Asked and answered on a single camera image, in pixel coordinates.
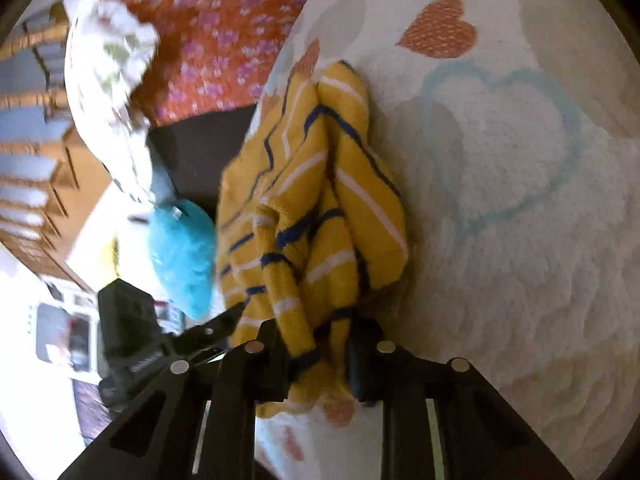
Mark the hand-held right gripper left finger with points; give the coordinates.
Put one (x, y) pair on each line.
(277, 360)

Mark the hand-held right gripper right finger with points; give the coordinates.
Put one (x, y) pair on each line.
(357, 367)

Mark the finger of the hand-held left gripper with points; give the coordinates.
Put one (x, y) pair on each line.
(210, 332)

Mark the yellow striped sweater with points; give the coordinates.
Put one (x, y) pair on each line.
(310, 200)

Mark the teal pillow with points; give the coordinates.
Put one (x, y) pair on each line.
(182, 255)

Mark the dark grey case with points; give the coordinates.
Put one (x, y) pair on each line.
(161, 180)

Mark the dark brown bed base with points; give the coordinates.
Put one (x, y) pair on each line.
(205, 155)

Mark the wooden chair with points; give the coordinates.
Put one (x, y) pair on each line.
(35, 170)

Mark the white quilted heart blanket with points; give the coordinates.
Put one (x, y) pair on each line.
(500, 170)

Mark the white floral ruffled pillow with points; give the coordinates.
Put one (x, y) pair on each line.
(107, 75)

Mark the orange floral blanket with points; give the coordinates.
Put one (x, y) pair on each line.
(215, 35)

